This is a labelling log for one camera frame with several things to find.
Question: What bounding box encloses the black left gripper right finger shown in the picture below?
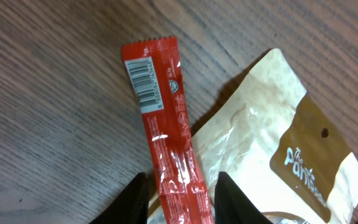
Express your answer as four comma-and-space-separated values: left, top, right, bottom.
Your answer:
214, 172, 272, 224

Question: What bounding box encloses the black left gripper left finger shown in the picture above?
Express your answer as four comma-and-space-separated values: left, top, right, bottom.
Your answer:
90, 172, 149, 224

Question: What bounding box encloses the beige brown snack pouch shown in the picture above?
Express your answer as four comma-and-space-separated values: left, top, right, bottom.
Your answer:
147, 47, 358, 224

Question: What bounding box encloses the red white snack packet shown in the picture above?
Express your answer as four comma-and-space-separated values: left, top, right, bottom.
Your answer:
121, 37, 214, 224

